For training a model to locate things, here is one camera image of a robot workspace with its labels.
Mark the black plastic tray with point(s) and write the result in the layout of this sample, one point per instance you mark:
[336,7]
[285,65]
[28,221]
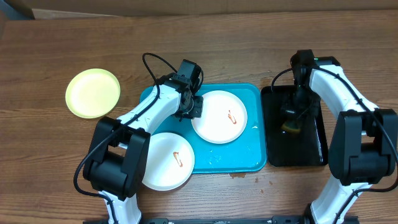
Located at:
[305,147]

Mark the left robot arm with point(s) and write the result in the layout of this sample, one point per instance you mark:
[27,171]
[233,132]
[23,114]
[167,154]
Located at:
[116,161]

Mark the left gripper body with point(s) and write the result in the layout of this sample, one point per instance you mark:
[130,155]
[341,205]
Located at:
[194,110]

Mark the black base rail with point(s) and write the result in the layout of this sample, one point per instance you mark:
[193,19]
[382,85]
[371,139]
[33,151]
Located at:
[274,220]

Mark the teal plastic tray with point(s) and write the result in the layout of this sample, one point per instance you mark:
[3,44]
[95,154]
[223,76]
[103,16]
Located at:
[247,153]

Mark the yellow-green plate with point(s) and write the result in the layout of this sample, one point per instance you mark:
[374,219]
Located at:
[92,93]

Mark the white plate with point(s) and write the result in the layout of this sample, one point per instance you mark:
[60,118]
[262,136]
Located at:
[170,162]
[223,117]

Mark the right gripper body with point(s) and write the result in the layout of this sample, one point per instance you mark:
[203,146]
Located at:
[305,103]

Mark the green yellow sponge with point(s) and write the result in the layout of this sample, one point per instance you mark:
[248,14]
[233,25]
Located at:
[291,127]

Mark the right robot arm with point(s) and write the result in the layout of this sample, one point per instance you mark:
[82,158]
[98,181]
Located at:
[363,148]

